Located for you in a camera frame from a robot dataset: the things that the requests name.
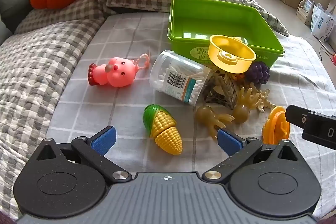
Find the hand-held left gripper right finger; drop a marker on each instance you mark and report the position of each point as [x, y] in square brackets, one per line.
[227, 141]

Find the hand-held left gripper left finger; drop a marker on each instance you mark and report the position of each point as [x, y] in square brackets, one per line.
[104, 139]

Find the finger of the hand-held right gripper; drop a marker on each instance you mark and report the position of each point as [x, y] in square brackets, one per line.
[296, 116]

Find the orange plastic toy lid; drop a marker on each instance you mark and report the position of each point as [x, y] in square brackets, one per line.
[275, 127]

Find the leopard print hair claw clip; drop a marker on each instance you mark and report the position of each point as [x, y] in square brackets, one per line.
[223, 90]

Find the toy corn cob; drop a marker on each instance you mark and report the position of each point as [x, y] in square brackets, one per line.
[165, 124]

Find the yellow toy pot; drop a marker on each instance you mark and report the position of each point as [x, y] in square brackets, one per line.
[237, 57]

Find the clear cotton swab jar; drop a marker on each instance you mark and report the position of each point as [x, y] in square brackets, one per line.
[170, 66]

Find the green plastic bin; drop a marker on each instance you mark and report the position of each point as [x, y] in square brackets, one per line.
[210, 16]

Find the amber rubber octopus toy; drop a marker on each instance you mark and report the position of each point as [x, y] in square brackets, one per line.
[207, 113]
[241, 111]

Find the beige toy starfish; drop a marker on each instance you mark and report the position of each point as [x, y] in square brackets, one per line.
[265, 103]

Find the purple toy grape bunch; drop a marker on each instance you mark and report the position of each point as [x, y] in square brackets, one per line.
[258, 74]

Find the small orange toy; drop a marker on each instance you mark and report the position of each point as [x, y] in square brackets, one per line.
[237, 77]

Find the pink rubber chick toy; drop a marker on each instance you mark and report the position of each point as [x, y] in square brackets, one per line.
[118, 73]

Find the white shopping bag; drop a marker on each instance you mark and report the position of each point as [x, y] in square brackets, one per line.
[321, 22]

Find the grey checked quilt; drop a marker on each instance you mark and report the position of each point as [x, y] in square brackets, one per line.
[34, 56]

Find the grey grid bed sheet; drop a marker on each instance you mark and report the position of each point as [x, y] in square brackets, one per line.
[118, 29]

